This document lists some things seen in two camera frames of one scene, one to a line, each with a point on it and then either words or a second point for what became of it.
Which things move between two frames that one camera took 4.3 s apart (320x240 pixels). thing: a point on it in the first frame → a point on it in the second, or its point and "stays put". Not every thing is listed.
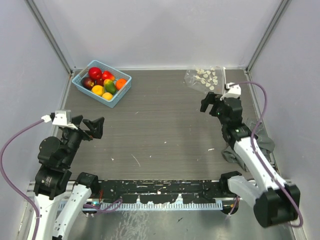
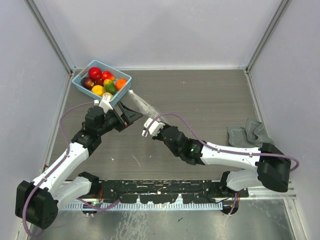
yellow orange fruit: [107, 96] stays put
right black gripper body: [221, 117] → [160, 136]
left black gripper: [95, 125] → [130, 116]
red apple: [95, 73] stays put
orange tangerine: [120, 83] stays put
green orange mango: [109, 86] stays put
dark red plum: [88, 83] stays put
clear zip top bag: [208, 78] → [139, 105]
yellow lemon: [98, 89] stays put
